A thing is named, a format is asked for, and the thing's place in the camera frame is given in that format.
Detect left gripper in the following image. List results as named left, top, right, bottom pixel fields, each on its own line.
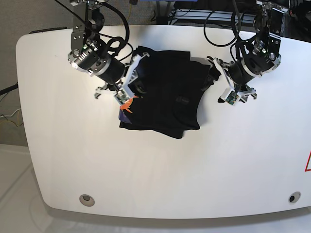
left=201, top=54, right=281, bottom=90

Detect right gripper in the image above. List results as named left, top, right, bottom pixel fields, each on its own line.
left=68, top=46, right=147, bottom=96

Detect black T-shirt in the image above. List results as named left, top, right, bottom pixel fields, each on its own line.
left=119, top=46, right=210, bottom=139

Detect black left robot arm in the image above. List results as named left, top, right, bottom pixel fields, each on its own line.
left=207, top=0, right=284, bottom=105

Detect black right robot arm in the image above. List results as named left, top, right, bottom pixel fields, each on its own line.
left=68, top=0, right=148, bottom=102

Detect left table grommet hole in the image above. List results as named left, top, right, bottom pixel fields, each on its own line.
left=79, top=194, right=95, bottom=207

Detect table grommet hole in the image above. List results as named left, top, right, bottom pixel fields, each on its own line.
left=79, top=194, right=95, bottom=207
left=288, top=191, right=301, bottom=203

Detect red tape rectangle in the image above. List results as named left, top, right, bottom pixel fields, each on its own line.
left=305, top=153, right=311, bottom=172

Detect right table grommet hole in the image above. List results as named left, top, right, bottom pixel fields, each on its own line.
left=288, top=191, right=301, bottom=203

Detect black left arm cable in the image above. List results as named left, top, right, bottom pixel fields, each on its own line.
left=204, top=0, right=258, bottom=66

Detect aluminium frame rail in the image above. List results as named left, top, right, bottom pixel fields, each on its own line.
left=173, top=9, right=255, bottom=24

